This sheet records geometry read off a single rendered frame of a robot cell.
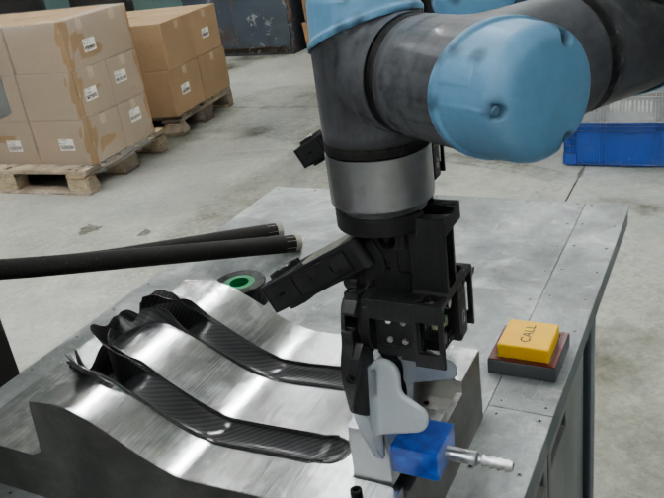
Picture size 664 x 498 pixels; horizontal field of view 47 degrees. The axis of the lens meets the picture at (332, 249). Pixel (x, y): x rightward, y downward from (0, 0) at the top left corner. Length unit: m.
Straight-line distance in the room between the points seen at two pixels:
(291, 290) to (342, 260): 0.06
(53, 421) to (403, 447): 0.35
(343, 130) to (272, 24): 7.17
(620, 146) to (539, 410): 3.05
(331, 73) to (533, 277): 0.71
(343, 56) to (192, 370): 0.44
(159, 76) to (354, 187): 4.78
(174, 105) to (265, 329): 4.43
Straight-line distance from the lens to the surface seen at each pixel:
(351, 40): 0.49
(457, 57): 0.41
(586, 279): 1.15
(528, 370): 0.93
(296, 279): 0.60
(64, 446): 0.83
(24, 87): 4.68
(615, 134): 3.86
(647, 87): 0.54
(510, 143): 0.41
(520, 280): 1.15
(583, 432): 1.58
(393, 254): 0.56
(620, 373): 2.38
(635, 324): 2.61
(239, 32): 7.88
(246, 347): 0.87
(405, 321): 0.56
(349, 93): 0.49
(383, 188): 0.52
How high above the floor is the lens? 1.34
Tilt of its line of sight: 24 degrees down
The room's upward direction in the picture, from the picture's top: 8 degrees counter-clockwise
